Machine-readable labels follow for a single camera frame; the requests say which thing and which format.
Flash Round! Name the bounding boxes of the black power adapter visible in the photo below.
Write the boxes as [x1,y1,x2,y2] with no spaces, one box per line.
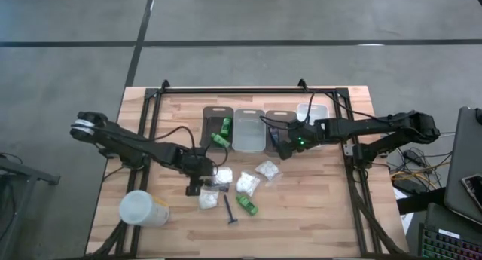
[402,148,425,163]

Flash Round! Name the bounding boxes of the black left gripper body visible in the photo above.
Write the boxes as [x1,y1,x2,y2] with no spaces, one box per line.
[165,145,218,182]

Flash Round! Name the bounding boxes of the white plastic canister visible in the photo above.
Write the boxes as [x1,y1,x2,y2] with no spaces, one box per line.
[118,189,170,228]

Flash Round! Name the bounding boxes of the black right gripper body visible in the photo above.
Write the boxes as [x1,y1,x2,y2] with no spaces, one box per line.
[288,119,327,152]

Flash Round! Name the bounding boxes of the blue disposable razor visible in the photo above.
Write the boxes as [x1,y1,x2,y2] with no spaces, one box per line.
[223,194,239,225]

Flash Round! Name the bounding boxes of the small green bottle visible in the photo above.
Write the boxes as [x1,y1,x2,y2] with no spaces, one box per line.
[210,133,231,148]
[220,116,233,137]
[235,194,260,217]

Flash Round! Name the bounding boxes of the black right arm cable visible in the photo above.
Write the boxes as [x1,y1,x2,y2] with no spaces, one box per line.
[259,90,395,132]

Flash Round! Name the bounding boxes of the white plastic bin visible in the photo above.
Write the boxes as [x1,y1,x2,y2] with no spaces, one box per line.
[296,102,332,125]

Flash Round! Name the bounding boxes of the dark grey laptop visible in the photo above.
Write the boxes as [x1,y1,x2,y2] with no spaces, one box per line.
[443,106,482,225]

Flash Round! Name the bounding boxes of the black case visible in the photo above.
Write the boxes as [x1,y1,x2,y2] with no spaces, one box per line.
[425,202,482,234]

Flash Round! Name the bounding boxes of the black bar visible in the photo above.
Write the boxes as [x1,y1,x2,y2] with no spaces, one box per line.
[395,187,447,216]

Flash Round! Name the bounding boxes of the backlit rainbow keyboard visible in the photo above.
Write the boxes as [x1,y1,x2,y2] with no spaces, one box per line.
[418,222,482,260]

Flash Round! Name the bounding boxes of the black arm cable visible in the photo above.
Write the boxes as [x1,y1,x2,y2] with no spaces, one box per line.
[259,90,395,132]
[81,124,230,167]

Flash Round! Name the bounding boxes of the white paper sheet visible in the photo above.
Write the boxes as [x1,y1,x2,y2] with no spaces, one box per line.
[393,188,415,234]

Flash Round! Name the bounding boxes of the black smartphone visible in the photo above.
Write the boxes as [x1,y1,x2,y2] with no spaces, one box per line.
[461,173,482,213]

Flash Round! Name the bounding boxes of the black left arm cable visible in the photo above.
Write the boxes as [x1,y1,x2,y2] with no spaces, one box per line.
[81,124,230,167]

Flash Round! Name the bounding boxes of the yellow cable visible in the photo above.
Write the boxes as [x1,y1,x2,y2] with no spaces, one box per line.
[389,169,430,182]

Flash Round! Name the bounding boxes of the black metal stand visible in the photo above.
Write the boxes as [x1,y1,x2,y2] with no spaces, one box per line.
[0,152,61,260]

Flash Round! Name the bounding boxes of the dark brown plastic bin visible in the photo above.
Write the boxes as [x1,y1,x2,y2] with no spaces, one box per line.
[264,109,300,158]

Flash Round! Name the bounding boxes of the black metal table frame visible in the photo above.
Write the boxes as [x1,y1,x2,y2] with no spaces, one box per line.
[85,78,410,260]

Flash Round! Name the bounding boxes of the dark grey plastic bin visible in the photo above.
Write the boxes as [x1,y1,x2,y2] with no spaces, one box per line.
[199,106,235,151]

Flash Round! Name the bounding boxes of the translucent clear plastic bin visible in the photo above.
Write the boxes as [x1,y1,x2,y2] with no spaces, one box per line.
[232,109,267,154]

